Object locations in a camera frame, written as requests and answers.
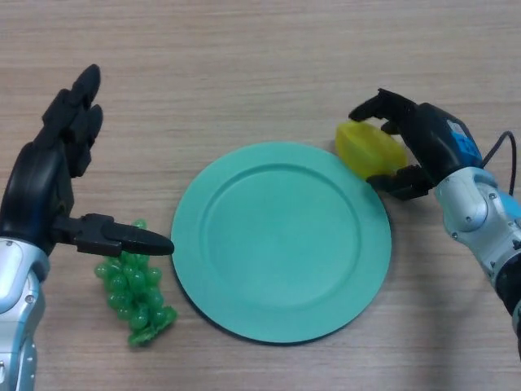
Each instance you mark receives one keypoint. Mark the green round plate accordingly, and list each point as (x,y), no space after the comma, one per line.
(281,244)

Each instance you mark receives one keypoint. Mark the green grape bunch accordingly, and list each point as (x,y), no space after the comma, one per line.
(130,293)

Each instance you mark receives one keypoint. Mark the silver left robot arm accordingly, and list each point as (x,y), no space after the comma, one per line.
(16,285)

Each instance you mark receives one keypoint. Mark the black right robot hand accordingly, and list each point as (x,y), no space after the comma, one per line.
(439,146)

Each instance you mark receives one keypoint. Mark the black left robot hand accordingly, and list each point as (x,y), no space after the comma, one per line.
(32,187)

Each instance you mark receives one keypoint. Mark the yellow starfruit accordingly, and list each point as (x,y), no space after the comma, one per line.
(366,150)

